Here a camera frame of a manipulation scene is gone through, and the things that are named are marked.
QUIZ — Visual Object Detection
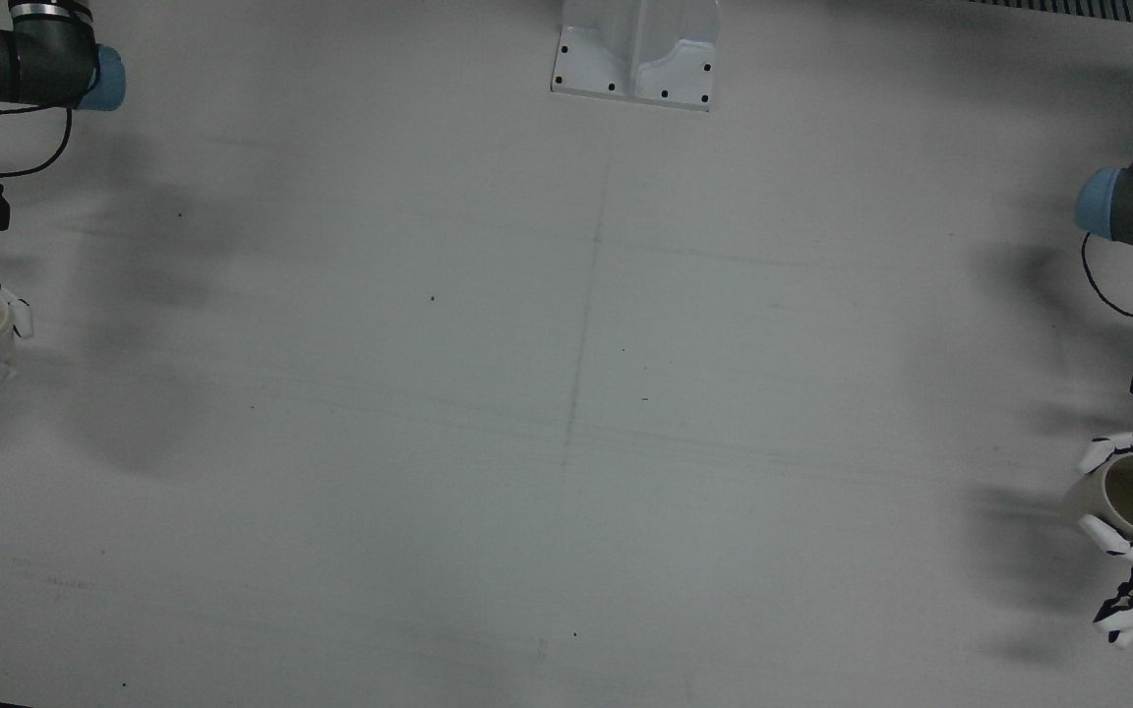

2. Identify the small beige paper cup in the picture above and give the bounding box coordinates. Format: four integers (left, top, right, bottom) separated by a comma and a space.
1063, 452, 1133, 543

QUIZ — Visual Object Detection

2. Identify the black ribbed mat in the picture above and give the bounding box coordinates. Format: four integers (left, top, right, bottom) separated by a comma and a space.
965, 0, 1133, 27

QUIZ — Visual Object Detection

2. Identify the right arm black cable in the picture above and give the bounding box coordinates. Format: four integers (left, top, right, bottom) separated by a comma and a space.
0, 102, 74, 180

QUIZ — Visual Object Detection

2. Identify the white camera mount stand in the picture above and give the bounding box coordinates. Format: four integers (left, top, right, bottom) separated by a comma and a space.
550, 0, 723, 113

